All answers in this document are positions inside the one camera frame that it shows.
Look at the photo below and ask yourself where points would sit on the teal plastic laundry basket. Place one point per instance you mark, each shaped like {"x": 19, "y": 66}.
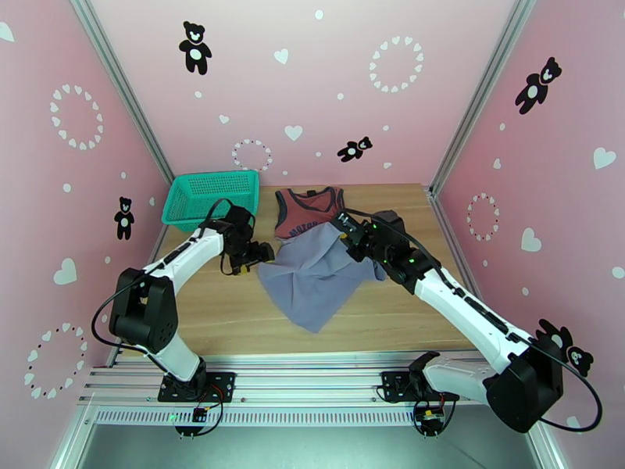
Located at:
{"x": 205, "y": 224}

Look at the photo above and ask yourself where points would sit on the rust red tank top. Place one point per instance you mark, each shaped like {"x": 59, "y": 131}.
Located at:
{"x": 302, "y": 211}

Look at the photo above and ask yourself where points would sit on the grey blue garment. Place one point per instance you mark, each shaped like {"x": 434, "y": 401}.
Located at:
{"x": 312, "y": 282}

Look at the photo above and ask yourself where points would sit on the small black connector board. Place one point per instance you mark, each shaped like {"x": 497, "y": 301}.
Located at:
{"x": 200, "y": 413}

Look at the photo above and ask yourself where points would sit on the perforated metal strip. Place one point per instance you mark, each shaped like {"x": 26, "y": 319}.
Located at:
{"x": 302, "y": 417}

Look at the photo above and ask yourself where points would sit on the black yellow connector module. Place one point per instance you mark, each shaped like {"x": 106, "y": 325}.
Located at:
{"x": 429, "y": 421}

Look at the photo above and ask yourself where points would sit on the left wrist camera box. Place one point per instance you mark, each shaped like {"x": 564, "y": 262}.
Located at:
{"x": 239, "y": 216}

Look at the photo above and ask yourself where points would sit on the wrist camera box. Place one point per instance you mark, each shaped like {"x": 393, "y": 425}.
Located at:
{"x": 391, "y": 221}
{"x": 239, "y": 216}

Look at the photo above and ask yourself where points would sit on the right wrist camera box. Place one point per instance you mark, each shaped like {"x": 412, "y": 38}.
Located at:
{"x": 391, "y": 221}

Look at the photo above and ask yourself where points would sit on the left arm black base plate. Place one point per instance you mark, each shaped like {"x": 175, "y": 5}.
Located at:
{"x": 222, "y": 384}

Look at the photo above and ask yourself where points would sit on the aluminium mounting rail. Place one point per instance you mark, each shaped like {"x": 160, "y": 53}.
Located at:
{"x": 302, "y": 379}

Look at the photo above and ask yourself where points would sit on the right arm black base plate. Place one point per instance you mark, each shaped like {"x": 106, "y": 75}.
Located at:
{"x": 390, "y": 387}

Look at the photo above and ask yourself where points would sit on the aluminium frame post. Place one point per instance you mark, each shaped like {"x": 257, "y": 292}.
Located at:
{"x": 128, "y": 94}
{"x": 481, "y": 94}

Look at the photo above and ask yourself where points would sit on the black double bear wall sticker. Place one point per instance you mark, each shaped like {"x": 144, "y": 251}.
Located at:
{"x": 581, "y": 360}

